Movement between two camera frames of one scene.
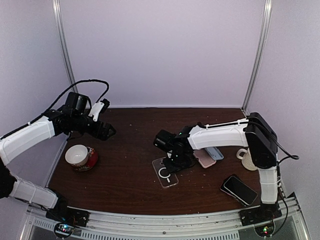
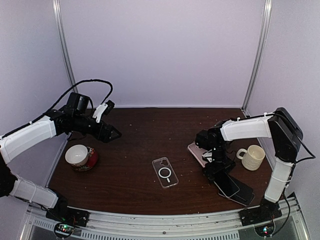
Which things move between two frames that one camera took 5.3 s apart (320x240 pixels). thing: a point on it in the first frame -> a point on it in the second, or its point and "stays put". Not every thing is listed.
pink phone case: [203, 158] stays put
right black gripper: [173, 169] -> [230, 164]
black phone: [167, 179] stays put
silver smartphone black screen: [241, 190] -> [226, 185]
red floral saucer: [92, 158] stays put
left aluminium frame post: [58, 10] stays put
